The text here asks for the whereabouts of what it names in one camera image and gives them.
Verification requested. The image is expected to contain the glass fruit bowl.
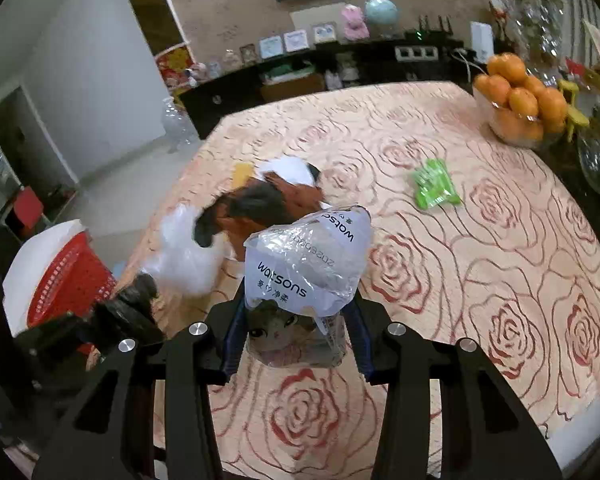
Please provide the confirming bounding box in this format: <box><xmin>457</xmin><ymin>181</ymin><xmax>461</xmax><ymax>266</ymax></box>
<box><xmin>472</xmin><ymin>85</ymin><xmax>566</xmax><ymax>150</ymax></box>

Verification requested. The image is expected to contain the black router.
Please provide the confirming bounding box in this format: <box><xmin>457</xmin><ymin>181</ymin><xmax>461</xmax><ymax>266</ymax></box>
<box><xmin>405</xmin><ymin>16</ymin><xmax>455</xmax><ymax>41</ymax></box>

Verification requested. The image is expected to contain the glass vase with flowers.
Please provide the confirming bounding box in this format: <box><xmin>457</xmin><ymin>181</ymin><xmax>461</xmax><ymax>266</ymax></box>
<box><xmin>495</xmin><ymin>0</ymin><xmax>573</xmax><ymax>68</ymax></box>

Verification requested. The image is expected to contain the white crumpled paper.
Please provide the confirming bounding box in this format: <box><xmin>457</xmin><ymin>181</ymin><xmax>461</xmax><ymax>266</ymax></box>
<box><xmin>257</xmin><ymin>156</ymin><xmax>321</xmax><ymax>186</ymax></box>

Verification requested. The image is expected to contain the light blue globe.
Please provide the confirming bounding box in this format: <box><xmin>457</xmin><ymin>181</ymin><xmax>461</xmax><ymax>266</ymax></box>
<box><xmin>364</xmin><ymin>0</ymin><xmax>399</xmax><ymax>36</ymax></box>

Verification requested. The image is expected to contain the round glass fishbowl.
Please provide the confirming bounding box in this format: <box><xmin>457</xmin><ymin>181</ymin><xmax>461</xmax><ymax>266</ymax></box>
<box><xmin>577</xmin><ymin>125</ymin><xmax>600</xmax><ymax>196</ymax></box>

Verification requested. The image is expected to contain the black long cabinet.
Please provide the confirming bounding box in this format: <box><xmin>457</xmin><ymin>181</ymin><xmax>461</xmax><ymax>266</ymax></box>
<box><xmin>180</xmin><ymin>40</ymin><xmax>486</xmax><ymax>141</ymax></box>

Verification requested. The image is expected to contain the red chair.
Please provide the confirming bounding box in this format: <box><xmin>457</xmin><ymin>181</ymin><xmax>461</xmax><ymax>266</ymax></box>
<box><xmin>5</xmin><ymin>185</ymin><xmax>48</xmax><ymax>238</ymax></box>

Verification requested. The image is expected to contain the rose patterned tablecloth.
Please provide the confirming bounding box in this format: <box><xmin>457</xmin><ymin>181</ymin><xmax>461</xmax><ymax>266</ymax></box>
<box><xmin>115</xmin><ymin>81</ymin><xmax>600</xmax><ymax>480</ymax></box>

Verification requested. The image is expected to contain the white framed picture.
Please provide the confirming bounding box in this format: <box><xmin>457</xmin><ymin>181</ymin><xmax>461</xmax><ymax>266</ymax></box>
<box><xmin>312</xmin><ymin>21</ymin><xmax>338</xmax><ymax>45</ymax></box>
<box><xmin>283</xmin><ymin>29</ymin><xmax>309</xmax><ymax>53</ymax></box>
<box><xmin>258</xmin><ymin>36</ymin><xmax>284</xmax><ymax>60</ymax></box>

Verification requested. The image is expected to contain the white plastic bag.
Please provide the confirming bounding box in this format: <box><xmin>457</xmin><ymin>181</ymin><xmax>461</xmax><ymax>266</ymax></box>
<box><xmin>147</xmin><ymin>202</ymin><xmax>231</xmax><ymax>296</ymax></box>

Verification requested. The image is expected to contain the white upright device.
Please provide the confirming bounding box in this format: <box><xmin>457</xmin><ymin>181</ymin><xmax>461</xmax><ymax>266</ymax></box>
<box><xmin>470</xmin><ymin>21</ymin><xmax>495</xmax><ymax>63</ymax></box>

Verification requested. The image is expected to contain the green snack packet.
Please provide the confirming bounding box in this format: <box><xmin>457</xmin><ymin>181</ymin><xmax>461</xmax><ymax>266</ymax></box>
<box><xmin>412</xmin><ymin>158</ymin><xmax>463</xmax><ymax>210</ymax></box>

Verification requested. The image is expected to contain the red yellow wall poster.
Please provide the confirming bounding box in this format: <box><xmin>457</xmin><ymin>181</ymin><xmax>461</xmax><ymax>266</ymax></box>
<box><xmin>155</xmin><ymin>42</ymin><xmax>193</xmax><ymax>93</ymax></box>

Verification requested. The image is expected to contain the clear plastic tissue wrapper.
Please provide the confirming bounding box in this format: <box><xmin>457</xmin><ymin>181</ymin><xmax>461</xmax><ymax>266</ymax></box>
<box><xmin>243</xmin><ymin>204</ymin><xmax>373</xmax><ymax>368</ymax></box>

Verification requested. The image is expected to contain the small yellow green stool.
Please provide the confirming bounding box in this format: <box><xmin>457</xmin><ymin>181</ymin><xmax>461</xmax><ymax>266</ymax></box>
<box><xmin>557</xmin><ymin>79</ymin><xmax>591</xmax><ymax>142</ymax></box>

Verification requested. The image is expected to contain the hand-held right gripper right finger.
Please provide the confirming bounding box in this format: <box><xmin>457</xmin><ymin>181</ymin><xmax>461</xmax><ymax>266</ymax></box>
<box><xmin>342</xmin><ymin>295</ymin><xmax>563</xmax><ymax>480</ymax></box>

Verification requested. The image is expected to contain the white basket liner bag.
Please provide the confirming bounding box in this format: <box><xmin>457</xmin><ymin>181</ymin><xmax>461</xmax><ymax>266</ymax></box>
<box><xmin>2</xmin><ymin>220</ymin><xmax>91</xmax><ymax>338</ymax></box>

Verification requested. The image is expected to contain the red plastic basket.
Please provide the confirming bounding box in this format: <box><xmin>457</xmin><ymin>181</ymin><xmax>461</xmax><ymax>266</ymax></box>
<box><xmin>26</xmin><ymin>232</ymin><xmax>118</xmax><ymax>333</ymax></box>

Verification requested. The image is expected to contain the black cloth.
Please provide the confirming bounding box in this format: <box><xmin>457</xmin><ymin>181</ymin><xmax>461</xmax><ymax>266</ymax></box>
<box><xmin>194</xmin><ymin>177</ymin><xmax>331</xmax><ymax>261</ymax></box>

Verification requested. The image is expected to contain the white red figurine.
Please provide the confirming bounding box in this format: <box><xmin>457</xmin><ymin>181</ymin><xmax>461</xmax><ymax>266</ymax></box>
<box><xmin>489</xmin><ymin>0</ymin><xmax>512</xmax><ymax>31</ymax></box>

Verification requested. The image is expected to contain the brown cardboard box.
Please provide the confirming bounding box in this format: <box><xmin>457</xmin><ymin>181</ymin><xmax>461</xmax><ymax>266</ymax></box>
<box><xmin>260</xmin><ymin>74</ymin><xmax>326</xmax><ymax>103</ymax></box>

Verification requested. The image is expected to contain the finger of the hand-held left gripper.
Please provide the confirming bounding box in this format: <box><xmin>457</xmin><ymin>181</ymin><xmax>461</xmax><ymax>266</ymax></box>
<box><xmin>97</xmin><ymin>275</ymin><xmax>166</xmax><ymax>343</ymax></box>

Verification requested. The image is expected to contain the yellow paper scrap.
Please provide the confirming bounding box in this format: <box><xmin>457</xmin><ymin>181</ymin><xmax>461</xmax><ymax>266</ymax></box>
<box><xmin>231</xmin><ymin>161</ymin><xmax>256</xmax><ymax>188</ymax></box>

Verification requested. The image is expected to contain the clear plastic bottle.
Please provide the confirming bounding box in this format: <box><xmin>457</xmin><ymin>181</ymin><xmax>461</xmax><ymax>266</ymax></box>
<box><xmin>160</xmin><ymin>97</ymin><xmax>201</xmax><ymax>153</ymax></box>

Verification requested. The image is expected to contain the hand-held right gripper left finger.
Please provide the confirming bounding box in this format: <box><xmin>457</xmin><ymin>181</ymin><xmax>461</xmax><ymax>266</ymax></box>
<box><xmin>32</xmin><ymin>275</ymin><xmax>248</xmax><ymax>480</ymax></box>

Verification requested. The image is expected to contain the glass bowl of oranges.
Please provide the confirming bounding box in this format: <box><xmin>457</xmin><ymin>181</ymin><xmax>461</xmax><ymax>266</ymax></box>
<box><xmin>474</xmin><ymin>52</ymin><xmax>568</xmax><ymax>143</ymax></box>

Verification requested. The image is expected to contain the green flat item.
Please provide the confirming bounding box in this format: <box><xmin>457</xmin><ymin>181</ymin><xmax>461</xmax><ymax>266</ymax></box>
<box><xmin>262</xmin><ymin>62</ymin><xmax>316</xmax><ymax>81</ymax></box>

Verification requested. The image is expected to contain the white power strip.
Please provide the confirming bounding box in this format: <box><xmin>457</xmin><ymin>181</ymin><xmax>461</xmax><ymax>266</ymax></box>
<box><xmin>394</xmin><ymin>45</ymin><xmax>440</xmax><ymax>61</ymax></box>

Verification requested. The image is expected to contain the pink plush toy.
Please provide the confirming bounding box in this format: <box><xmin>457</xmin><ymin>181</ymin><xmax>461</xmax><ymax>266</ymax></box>
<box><xmin>341</xmin><ymin>4</ymin><xmax>371</xmax><ymax>42</ymax></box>

